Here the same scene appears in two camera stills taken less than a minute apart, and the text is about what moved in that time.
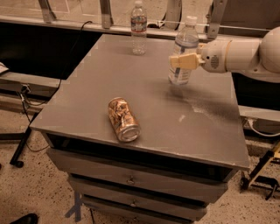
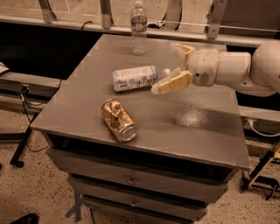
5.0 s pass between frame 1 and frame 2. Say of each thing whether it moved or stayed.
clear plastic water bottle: stayed
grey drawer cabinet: stayed
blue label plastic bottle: moved
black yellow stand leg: stayed
